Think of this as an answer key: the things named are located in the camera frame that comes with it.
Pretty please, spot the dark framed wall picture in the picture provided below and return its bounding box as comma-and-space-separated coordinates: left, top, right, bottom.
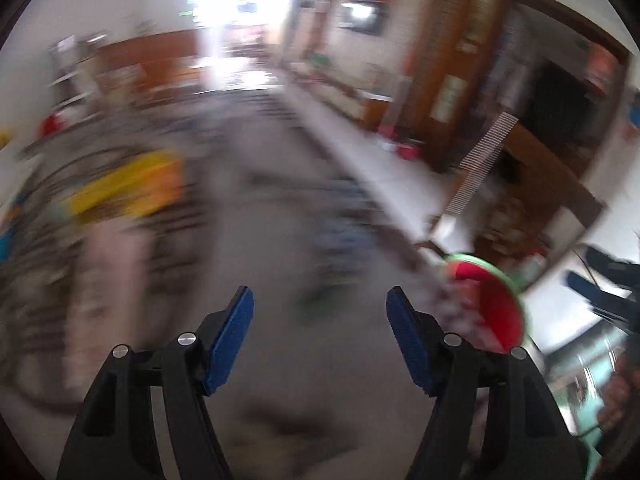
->
337, 0, 392, 37

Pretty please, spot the wooden cabinet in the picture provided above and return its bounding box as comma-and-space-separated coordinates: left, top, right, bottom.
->
94, 29, 202, 97

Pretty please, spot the red plate green rim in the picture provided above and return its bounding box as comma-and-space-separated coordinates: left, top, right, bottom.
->
439, 253, 527, 354

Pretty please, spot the yellow carton box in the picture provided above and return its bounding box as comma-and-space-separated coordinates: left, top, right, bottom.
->
61, 148, 185, 222

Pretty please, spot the person's right hand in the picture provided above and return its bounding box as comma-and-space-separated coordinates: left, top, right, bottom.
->
597, 354, 640, 432

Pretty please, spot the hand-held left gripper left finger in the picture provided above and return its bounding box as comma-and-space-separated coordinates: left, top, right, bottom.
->
56, 285, 256, 480

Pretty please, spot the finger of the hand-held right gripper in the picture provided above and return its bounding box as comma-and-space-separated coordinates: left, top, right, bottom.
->
582, 245, 640, 288
564, 269, 640, 333

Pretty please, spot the wooden chair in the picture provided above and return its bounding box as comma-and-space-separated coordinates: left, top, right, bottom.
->
425, 112, 522, 257

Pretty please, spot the wooden partition door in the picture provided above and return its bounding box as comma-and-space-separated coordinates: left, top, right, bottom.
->
399, 0, 532, 172

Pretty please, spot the white wire rack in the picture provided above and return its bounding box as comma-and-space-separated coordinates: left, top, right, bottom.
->
49, 34, 82, 92

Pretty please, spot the low white media cabinet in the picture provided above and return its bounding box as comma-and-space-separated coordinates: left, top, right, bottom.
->
294, 59, 397, 127

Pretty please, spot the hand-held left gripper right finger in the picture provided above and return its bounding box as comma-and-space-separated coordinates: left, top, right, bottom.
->
385, 285, 587, 480

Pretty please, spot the pale pink carton box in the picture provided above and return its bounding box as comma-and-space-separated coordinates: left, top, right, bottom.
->
74, 215, 157, 313

